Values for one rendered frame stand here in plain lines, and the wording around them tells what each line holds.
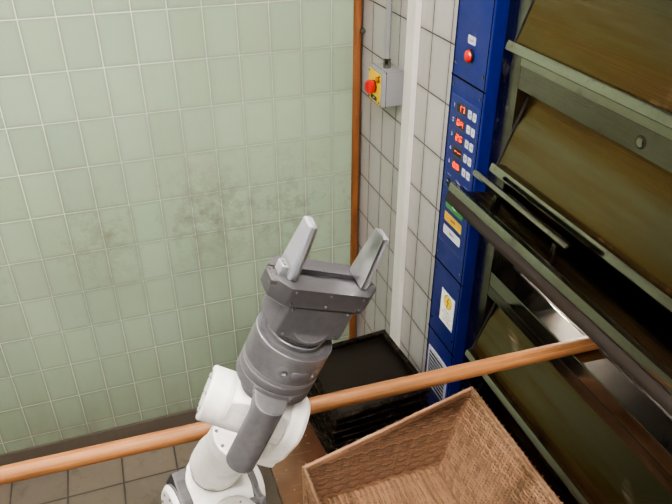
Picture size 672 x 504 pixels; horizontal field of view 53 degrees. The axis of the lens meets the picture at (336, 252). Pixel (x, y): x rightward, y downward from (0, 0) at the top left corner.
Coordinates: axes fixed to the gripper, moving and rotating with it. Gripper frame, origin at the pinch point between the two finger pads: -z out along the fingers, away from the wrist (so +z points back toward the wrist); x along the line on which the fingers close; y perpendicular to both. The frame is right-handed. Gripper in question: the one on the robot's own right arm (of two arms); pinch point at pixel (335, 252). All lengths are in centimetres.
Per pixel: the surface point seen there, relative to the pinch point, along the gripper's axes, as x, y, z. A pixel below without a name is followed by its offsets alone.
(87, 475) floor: -27, 117, 193
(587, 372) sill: -78, 15, 29
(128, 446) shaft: 2, 25, 61
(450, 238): -79, 67, 34
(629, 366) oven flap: -54, -3, 10
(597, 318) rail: -54, 6, 9
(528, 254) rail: -56, 25, 11
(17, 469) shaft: 18, 26, 68
